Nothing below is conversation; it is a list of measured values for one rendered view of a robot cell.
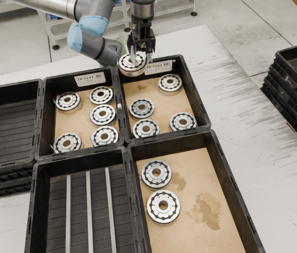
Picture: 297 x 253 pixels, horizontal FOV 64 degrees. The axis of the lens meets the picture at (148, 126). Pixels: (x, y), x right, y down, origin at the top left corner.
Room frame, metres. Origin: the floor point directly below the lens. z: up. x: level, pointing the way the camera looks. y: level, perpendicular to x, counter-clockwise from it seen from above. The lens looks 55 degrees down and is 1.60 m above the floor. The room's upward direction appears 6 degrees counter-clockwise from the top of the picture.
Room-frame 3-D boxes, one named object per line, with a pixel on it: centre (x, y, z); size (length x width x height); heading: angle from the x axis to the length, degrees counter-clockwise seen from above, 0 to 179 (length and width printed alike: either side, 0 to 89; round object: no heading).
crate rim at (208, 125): (0.63, -0.05, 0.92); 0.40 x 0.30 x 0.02; 5
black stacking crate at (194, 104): (0.63, -0.05, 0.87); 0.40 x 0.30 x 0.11; 5
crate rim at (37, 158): (0.60, 0.25, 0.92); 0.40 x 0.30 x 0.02; 5
